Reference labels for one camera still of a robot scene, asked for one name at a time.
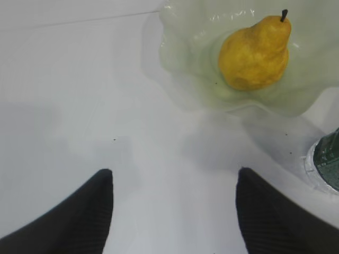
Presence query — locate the clear water bottle green label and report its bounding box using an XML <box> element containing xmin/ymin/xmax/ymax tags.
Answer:
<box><xmin>304</xmin><ymin>130</ymin><xmax>338</xmax><ymax>195</ymax></box>

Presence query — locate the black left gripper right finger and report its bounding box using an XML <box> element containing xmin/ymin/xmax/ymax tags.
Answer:
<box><xmin>235</xmin><ymin>167</ymin><xmax>338</xmax><ymax>254</ymax></box>

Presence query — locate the translucent green wavy glass plate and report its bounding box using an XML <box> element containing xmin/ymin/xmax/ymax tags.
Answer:
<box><xmin>159</xmin><ymin>1</ymin><xmax>338</xmax><ymax>116</ymax></box>

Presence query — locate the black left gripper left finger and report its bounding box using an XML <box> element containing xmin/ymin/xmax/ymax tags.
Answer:
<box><xmin>1</xmin><ymin>169</ymin><xmax>113</xmax><ymax>253</ymax></box>

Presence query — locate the yellow pear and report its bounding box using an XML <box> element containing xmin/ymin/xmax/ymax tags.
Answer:
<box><xmin>218</xmin><ymin>9</ymin><xmax>292</xmax><ymax>91</ymax></box>

